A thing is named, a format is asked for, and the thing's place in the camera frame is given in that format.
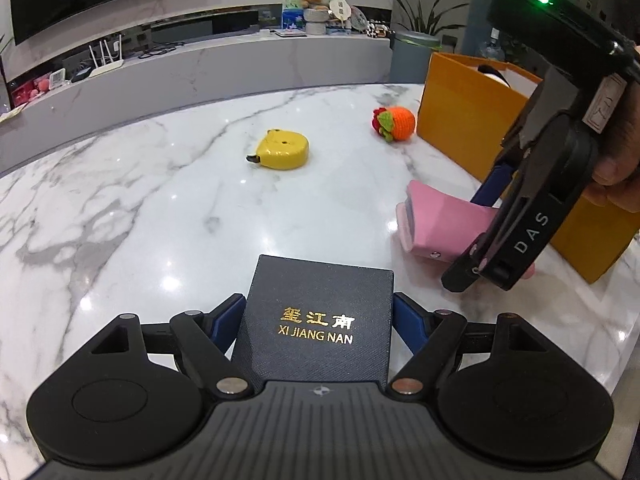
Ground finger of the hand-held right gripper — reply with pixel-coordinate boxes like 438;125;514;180
470;130;543;209

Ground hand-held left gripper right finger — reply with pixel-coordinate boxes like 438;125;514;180
389;291;551;397

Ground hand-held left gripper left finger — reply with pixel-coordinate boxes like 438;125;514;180
89;292;252;397

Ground pink pouch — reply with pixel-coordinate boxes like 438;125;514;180
396;179;538;281

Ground dark textured box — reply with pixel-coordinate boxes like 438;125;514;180
229;254;396;386

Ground panda plush toy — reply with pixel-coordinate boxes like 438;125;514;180
477;64;512;88

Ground orange crocheted fruit toy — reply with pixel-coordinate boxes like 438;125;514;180
371;105;417;142

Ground person's right hand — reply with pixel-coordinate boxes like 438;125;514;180
585;45;640;209

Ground grey trash can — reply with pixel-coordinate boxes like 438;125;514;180
390;31;442;84

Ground yellow tape measure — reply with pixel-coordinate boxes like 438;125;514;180
246;128;310;171

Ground long-leaf potted plant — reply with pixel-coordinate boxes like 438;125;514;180
387;0;466;36

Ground grey round pot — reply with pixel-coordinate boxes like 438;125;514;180
305;7;328;36

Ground white router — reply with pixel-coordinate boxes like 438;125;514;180
89;34;126;68

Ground pink items on counter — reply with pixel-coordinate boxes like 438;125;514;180
10;67;66;108

